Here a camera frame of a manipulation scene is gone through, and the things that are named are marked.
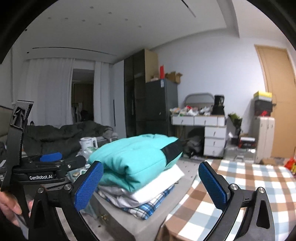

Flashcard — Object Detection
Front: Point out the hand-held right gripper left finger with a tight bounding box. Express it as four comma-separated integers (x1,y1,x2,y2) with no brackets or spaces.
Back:
28,161,104,241

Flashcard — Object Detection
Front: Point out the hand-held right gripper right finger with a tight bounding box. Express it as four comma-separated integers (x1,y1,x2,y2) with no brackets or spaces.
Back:
198,161,277,241

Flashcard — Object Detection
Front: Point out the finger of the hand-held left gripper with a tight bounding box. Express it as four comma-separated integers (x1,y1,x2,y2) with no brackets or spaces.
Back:
0,100,35,192
25,152,86,169

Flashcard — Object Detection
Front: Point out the teal jacket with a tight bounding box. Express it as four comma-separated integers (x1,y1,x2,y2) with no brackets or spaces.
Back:
88,134,185,192

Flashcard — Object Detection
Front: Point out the person's left hand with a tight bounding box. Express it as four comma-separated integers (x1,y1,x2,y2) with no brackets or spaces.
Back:
0,192,23,227

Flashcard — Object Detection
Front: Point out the dark green duvet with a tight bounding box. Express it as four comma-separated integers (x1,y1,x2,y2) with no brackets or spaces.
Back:
22,120,115,160

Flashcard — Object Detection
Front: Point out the checkered blanket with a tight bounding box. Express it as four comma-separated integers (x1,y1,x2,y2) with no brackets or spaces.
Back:
159,159,296,241

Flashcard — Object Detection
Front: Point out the white kettle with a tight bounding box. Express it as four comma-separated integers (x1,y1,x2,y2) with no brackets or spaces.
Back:
80,137,98,150

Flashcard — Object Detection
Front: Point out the dark cloth pile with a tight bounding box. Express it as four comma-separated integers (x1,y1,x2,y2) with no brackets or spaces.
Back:
185,136,205,158

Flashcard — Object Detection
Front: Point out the silver suitcase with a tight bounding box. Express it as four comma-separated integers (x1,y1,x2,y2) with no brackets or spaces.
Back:
228,147,257,163

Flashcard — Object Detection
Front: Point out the white desk with drawers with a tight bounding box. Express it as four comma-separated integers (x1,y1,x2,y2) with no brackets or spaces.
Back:
171,113,227,159

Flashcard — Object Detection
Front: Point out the white folded garment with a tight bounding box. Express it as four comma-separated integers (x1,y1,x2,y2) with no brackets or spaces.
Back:
126,163,185,204

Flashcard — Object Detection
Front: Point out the black and red box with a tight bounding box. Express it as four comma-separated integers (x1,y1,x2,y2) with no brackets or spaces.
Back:
239,136,257,149

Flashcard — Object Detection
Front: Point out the white curtain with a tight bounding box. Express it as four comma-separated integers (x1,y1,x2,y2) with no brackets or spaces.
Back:
24,58,74,127
94,61,115,128

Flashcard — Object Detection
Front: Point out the blue plaid shirt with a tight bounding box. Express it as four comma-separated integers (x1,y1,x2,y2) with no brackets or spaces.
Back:
104,185,175,220

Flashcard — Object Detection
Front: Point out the white suitcase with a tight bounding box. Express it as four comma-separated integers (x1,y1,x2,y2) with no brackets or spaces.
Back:
253,116,275,164

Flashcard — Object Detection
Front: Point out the flower bouquet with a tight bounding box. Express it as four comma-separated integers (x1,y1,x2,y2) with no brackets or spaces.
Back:
228,112,243,137

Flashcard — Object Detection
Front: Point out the desk clutter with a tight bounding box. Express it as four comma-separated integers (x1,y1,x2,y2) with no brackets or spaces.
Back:
170,105,212,116

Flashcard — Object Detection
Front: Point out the red plastic bag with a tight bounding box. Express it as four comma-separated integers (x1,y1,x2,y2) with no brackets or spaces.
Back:
284,158,296,172

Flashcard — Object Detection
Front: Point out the black box on desk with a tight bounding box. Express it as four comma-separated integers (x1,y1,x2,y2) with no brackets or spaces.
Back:
211,95,225,115

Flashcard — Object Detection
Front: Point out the grey arched board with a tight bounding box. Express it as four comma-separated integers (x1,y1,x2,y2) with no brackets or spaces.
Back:
184,93,214,109

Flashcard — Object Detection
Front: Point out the stack of boxes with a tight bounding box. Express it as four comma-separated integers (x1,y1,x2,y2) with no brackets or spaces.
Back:
253,91,273,117

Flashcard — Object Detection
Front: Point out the dark wardrobe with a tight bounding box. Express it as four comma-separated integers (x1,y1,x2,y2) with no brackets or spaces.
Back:
124,49,159,139

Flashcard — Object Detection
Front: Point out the wooden door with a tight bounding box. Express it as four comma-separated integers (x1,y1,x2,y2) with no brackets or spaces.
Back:
254,44,296,159

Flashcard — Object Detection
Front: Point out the open cardboard box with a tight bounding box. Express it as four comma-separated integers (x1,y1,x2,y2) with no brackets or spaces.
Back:
165,72,183,84

